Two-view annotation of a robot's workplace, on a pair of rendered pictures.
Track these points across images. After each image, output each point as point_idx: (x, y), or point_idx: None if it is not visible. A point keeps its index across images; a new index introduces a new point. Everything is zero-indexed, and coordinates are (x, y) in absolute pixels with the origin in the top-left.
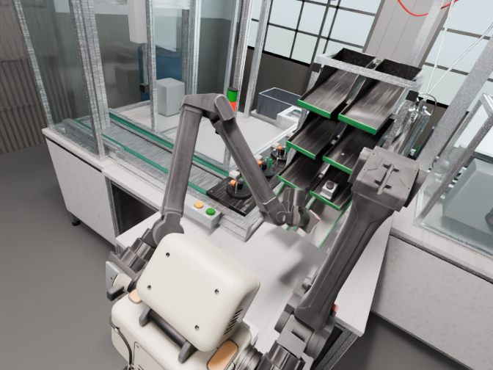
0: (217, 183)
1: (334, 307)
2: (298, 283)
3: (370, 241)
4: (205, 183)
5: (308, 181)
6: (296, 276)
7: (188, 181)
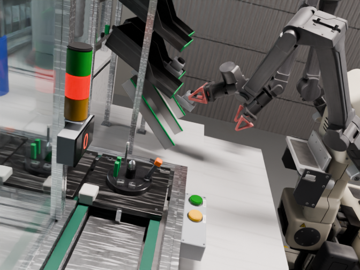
0: (130, 208)
1: (242, 106)
2: (245, 117)
3: (104, 109)
4: (115, 245)
5: (165, 77)
6: (188, 151)
7: (143, 257)
